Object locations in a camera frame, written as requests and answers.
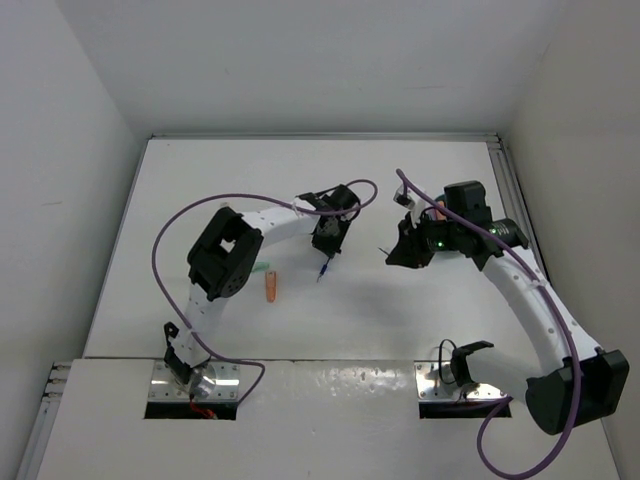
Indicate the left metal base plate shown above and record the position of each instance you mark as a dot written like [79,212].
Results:
[213,382]

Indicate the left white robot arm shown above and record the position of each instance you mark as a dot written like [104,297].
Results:
[223,256]

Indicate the orange highlighter lower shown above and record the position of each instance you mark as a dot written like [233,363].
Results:
[271,285]

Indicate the grey orange highlighter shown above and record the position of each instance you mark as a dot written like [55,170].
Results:
[437,214]

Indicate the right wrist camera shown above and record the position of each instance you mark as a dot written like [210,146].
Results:
[413,203]

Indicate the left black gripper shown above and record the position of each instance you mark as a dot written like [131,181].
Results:
[328,247]

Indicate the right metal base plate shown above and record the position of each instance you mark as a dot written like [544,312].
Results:
[431,389]

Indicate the green highlighter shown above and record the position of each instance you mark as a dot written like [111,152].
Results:
[260,266]

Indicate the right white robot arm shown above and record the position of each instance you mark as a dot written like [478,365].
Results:
[573,377]

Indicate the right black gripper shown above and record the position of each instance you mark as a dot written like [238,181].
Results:
[408,250]

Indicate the metal base plate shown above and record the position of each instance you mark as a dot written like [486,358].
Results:
[213,382]
[431,389]

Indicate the blue ballpoint pen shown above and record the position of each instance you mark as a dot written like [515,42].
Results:
[323,269]

